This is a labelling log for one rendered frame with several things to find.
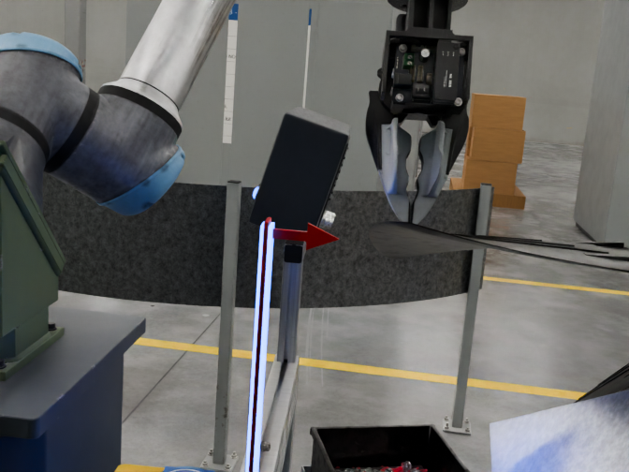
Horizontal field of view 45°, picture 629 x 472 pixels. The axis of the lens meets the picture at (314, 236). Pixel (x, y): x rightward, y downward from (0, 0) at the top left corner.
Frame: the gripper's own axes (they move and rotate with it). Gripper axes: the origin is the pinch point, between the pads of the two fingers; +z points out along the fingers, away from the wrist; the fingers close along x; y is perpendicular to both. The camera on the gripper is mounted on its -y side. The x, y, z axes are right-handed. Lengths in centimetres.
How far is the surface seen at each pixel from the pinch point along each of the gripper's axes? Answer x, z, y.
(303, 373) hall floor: -20, 39, -282
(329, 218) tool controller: -9, -6, -60
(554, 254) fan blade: 10.9, 3.3, 7.0
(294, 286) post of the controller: -13, 6, -54
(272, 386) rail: -15, 21, -48
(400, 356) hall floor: 25, 29, -313
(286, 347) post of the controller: -14, 16, -58
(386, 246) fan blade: -1.6, 2.6, -6.0
